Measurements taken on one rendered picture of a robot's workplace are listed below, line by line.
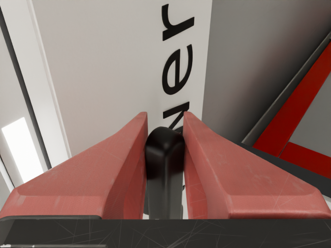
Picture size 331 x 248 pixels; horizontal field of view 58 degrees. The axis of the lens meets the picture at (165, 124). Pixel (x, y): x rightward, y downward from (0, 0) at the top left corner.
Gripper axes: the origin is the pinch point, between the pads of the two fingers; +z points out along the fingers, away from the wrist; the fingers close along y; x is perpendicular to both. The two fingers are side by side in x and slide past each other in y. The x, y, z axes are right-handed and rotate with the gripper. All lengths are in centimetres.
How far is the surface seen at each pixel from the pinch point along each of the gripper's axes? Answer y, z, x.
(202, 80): -2.4, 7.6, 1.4
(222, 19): -4.4, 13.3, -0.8
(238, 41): -6.5, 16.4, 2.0
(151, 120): 0.7, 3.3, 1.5
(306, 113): -18.1, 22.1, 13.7
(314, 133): -17.5, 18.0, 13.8
